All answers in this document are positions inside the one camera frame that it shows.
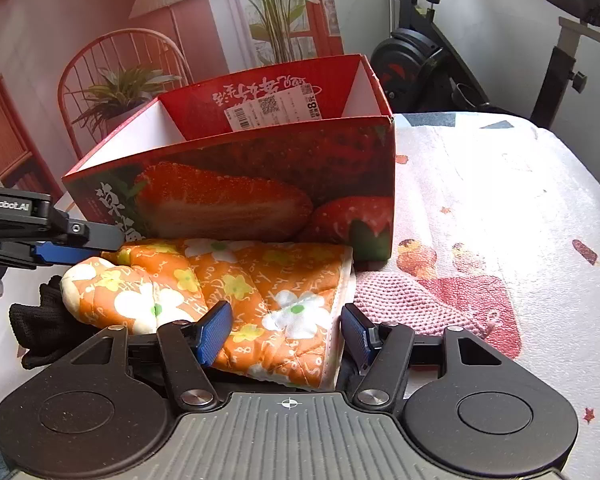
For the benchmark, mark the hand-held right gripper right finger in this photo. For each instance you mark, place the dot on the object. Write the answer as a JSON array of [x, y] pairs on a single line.
[[356, 332]]

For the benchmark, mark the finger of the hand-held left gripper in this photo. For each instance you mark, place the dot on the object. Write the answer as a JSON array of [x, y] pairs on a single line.
[[92, 235], [60, 254]]

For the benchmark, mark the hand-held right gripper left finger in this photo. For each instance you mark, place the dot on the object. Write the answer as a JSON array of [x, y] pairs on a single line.
[[214, 330]]

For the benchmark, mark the pink knitted cloth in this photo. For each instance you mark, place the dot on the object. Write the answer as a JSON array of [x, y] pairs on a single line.
[[405, 300]]

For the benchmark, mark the orange floral oven mitt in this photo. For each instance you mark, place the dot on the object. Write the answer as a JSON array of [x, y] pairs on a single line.
[[260, 280]]

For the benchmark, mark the red strawberry print cardboard box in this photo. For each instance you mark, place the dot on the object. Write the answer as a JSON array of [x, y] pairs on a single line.
[[260, 170]]

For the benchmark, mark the black knit glove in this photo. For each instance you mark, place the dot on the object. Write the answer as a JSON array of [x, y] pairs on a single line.
[[40, 325]]

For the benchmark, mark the printed blanket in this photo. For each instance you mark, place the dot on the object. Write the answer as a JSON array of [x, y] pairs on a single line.
[[480, 200]]

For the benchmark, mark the black exercise bike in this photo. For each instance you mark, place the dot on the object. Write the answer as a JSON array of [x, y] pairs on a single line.
[[410, 55]]

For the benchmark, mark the wall poster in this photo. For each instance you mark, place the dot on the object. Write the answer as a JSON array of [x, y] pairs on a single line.
[[55, 20]]

